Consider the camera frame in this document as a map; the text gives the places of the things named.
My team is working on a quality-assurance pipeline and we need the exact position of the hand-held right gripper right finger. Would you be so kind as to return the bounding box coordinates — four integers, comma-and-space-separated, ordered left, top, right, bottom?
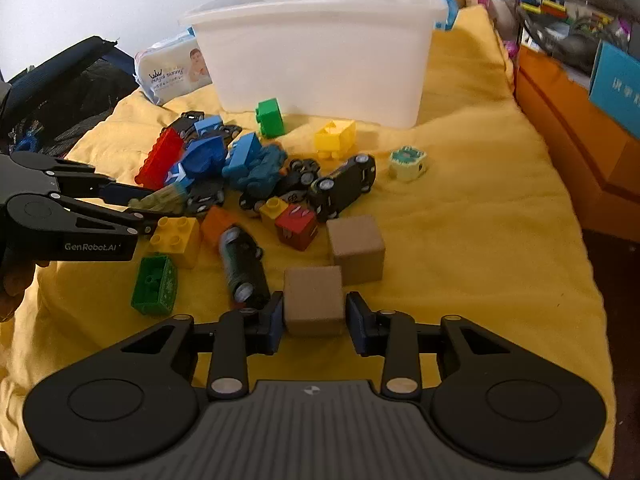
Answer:
345, 291, 517, 402

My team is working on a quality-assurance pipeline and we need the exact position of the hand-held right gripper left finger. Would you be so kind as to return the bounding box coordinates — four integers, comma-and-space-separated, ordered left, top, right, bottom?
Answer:
120, 291, 286, 402

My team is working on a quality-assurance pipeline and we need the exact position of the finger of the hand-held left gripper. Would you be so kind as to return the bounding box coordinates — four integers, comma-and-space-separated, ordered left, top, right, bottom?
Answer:
56, 194, 169, 237
47, 156, 152, 205

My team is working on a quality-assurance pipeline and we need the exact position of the grey green toy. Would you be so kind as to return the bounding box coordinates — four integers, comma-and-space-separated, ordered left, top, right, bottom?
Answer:
127, 184, 188, 216

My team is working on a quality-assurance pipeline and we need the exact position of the brown wooden cube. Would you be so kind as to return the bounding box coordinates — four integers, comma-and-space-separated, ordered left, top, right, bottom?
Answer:
326, 215, 386, 286
283, 266, 346, 337

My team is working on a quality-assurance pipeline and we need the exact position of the orange block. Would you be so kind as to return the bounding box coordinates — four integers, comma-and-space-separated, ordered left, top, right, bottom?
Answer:
200, 206, 238, 248

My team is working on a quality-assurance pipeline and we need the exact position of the black toy car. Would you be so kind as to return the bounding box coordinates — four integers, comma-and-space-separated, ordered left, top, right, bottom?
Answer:
167, 110, 243, 148
185, 180, 227, 216
239, 157, 321, 213
307, 154, 377, 223

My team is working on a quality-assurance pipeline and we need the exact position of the white plastic bin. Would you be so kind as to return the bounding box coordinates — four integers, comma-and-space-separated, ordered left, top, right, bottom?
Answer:
179, 0, 449, 130

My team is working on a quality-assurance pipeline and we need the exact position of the person's left hand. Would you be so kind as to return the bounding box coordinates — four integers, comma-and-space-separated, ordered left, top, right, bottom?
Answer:
0, 259, 37, 324

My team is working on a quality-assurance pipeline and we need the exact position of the yellow studded brick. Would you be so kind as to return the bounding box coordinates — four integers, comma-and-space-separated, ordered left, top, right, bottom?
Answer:
148, 216, 202, 269

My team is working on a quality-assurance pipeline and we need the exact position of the red building brick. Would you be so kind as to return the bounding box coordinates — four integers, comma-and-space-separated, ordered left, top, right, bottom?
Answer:
135, 127, 186, 190

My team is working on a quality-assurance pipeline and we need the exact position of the dark green toy train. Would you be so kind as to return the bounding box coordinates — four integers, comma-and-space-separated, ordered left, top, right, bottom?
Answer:
219, 226, 271, 311

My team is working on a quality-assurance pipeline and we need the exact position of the green toy crate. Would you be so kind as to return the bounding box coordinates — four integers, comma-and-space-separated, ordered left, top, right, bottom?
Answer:
131, 255, 178, 317

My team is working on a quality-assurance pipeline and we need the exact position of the blue toy piece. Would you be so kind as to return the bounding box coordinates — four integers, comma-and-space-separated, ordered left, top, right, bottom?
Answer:
182, 135, 228, 178

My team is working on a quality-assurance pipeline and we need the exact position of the red patterned cube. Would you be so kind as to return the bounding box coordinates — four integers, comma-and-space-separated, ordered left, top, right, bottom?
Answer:
275, 204, 319, 251

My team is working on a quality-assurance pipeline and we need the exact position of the small blue brick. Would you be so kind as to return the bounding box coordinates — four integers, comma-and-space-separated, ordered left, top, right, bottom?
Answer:
194, 115, 225, 137

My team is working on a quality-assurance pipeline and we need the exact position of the black bag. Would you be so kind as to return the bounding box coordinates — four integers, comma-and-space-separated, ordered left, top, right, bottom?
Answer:
0, 36, 138, 158

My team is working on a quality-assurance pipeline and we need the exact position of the small yellow brick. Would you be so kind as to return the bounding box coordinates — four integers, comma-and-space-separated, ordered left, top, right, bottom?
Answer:
259, 197, 288, 221

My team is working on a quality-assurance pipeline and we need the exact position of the wet wipes pack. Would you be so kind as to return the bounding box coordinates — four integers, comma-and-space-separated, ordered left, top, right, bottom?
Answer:
134, 32, 213, 106

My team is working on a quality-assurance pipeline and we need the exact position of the yellow blanket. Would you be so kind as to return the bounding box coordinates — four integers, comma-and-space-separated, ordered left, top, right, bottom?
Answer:
0, 5, 616, 478

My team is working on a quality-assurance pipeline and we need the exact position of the green building brick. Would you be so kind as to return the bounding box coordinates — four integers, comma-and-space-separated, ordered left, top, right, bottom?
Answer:
255, 98, 287, 138

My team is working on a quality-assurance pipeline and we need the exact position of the pale green patterned cube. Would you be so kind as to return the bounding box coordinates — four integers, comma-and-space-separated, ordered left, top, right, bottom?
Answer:
388, 145, 429, 183

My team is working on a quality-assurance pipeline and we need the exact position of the yellow hollow block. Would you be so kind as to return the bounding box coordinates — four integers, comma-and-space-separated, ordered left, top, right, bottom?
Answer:
314, 120, 357, 159

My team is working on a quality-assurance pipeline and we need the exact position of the blue and black round object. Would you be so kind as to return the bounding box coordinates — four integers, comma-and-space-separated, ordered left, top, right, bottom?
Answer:
440, 0, 460, 31

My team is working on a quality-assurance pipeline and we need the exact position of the blue cardboard box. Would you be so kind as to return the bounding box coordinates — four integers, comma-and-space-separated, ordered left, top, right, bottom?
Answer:
587, 40, 640, 138

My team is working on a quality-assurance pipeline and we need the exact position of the clear box of toys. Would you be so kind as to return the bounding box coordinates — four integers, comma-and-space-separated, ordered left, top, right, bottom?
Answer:
517, 0, 640, 61

